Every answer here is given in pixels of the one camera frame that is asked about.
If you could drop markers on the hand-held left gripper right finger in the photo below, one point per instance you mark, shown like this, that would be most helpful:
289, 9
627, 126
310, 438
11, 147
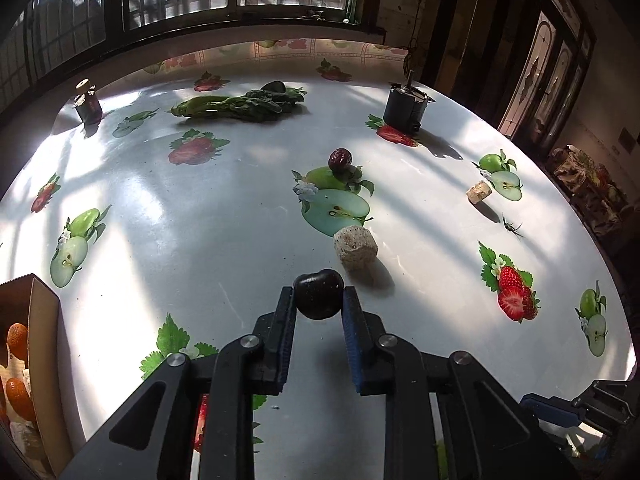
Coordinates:
350, 345

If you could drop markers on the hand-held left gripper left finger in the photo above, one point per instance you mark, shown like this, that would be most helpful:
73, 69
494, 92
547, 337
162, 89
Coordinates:
287, 350

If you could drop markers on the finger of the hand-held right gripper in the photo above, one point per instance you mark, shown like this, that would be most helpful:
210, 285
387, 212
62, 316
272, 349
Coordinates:
550, 408

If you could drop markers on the dark purple plum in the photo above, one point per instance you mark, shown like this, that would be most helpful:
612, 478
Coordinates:
318, 295

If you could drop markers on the shallow cardboard box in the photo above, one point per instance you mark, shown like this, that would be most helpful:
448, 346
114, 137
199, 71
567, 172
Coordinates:
45, 360

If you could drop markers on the small orange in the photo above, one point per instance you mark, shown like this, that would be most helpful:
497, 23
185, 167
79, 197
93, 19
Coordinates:
20, 400
18, 340

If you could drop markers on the dried red jujube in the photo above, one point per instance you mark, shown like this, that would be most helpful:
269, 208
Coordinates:
340, 159

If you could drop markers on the small dark twig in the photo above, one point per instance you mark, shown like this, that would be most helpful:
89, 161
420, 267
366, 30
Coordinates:
512, 225

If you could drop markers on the beige cork chunk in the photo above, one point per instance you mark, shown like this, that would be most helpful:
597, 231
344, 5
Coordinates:
480, 192

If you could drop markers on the patterned cloth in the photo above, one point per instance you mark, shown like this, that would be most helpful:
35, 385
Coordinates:
587, 180

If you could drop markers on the black metal can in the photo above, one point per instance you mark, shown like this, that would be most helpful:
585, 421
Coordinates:
404, 110

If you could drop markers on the green leafy vegetable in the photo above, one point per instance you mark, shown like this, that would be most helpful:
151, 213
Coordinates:
235, 106

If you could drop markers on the small dark glass jar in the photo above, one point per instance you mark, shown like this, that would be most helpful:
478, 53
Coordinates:
89, 107

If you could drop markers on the green bottle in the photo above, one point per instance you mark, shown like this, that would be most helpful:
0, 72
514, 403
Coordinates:
352, 7

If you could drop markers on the wooden glass-panel door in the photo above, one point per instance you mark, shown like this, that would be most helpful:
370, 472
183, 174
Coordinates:
550, 70

